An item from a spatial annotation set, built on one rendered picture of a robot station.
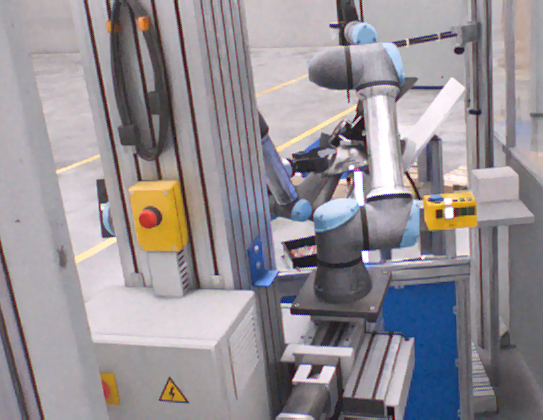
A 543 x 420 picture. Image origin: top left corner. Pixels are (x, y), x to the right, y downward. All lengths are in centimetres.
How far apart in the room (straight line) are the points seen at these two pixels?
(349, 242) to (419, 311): 80
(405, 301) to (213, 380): 122
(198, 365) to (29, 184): 64
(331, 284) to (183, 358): 55
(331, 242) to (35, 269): 103
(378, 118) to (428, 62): 799
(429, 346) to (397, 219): 91
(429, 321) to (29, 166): 189
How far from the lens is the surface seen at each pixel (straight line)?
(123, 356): 130
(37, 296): 72
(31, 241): 70
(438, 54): 961
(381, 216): 163
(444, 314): 240
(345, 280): 167
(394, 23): 976
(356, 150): 241
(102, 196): 223
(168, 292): 140
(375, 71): 171
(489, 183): 275
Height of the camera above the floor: 184
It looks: 17 degrees down
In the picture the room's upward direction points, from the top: 5 degrees counter-clockwise
